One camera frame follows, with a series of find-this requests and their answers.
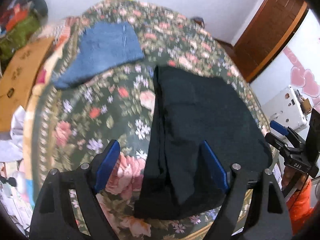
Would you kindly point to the black pants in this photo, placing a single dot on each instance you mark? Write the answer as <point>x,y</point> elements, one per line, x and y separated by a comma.
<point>200,128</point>

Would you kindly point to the orange sleeved right forearm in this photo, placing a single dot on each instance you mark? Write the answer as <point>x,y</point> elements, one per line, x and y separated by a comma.
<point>299,206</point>

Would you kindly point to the right hand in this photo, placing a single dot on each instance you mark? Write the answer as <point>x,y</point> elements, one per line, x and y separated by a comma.
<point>288,175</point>

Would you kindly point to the white suitcase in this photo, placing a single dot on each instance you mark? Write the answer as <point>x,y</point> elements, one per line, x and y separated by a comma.
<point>285,109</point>

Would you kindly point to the floral bed cover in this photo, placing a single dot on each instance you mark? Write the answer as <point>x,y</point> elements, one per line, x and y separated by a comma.
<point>65,128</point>

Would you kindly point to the cardboard box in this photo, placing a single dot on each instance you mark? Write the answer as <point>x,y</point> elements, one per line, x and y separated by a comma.
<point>19,77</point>

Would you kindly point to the purple grey backpack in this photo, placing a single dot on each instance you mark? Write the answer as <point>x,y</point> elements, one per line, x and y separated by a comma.
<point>199,21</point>

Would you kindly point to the folded blue jeans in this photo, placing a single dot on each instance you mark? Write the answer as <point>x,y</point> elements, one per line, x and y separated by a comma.
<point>103,46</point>

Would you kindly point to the green bag with clutter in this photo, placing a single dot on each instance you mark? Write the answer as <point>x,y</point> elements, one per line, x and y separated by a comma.
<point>17,26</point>

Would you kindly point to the grey plush toy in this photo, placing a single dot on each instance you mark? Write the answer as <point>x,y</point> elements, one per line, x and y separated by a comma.
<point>40,6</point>

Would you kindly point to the wooden door frame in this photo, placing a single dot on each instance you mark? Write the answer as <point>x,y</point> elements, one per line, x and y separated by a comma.
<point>269,31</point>

